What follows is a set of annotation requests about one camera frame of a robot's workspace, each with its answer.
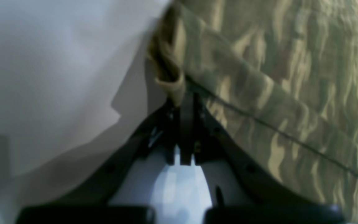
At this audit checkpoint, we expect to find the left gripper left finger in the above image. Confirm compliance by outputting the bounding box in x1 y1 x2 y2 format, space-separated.
52 100 179 206

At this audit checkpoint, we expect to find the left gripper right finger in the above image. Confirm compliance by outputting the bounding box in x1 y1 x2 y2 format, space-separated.
182 92 316 207

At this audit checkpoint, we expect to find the camouflage t-shirt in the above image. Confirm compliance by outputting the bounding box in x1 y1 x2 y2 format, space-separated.
148 0 358 223

